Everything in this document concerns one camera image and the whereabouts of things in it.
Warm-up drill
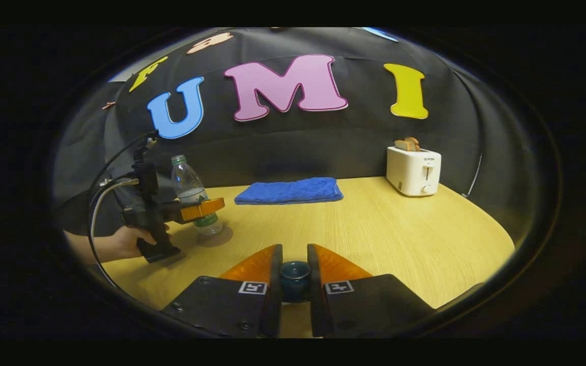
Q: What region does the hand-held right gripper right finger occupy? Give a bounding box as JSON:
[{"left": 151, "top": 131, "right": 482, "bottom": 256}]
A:
[{"left": 307, "top": 243, "right": 436, "bottom": 339}]

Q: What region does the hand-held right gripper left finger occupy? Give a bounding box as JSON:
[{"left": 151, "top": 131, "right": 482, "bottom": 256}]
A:
[{"left": 160, "top": 243, "right": 284, "bottom": 339}]

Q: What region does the clear plastic water bottle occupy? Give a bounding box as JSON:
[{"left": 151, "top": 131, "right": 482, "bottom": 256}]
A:
[{"left": 170, "top": 155, "right": 224, "bottom": 236}]

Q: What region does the round brown coaster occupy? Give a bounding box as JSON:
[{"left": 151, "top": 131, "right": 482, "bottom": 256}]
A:
[{"left": 196, "top": 225, "right": 234, "bottom": 249}]

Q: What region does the blue folded towel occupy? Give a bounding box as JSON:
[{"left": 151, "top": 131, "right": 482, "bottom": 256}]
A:
[{"left": 234, "top": 177, "right": 345, "bottom": 206}]

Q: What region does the black backdrop cloth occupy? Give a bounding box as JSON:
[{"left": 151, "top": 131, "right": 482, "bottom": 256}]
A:
[{"left": 51, "top": 26, "right": 534, "bottom": 239}]

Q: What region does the white toaster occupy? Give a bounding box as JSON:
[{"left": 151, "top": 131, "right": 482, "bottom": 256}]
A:
[{"left": 386, "top": 145, "right": 443, "bottom": 198}]

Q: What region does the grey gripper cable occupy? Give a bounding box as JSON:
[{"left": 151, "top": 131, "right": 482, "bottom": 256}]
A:
[{"left": 91, "top": 177, "right": 141, "bottom": 239}]

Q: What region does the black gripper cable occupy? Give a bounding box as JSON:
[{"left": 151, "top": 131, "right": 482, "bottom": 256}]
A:
[{"left": 86, "top": 131, "right": 159, "bottom": 288}]

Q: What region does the thin toaster cable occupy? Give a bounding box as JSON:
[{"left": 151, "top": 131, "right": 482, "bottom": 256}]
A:
[{"left": 461, "top": 154, "right": 484, "bottom": 198}]

